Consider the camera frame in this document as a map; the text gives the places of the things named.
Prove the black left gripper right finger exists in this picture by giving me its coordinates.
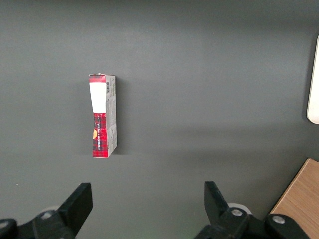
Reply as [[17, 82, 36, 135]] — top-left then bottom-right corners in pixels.
[[194, 181, 310, 239]]

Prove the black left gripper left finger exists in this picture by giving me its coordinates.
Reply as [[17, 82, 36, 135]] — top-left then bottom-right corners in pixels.
[[0, 182, 94, 239]]

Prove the wooden drawer cabinet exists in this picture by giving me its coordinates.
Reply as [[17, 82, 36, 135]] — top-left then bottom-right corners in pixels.
[[269, 157, 319, 239]]

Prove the red plaid cardboard box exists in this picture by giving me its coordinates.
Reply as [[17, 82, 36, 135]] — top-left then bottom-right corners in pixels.
[[88, 73, 118, 159]]

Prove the cream rectangular tray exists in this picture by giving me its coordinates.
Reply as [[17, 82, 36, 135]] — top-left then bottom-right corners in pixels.
[[306, 34, 319, 125]]

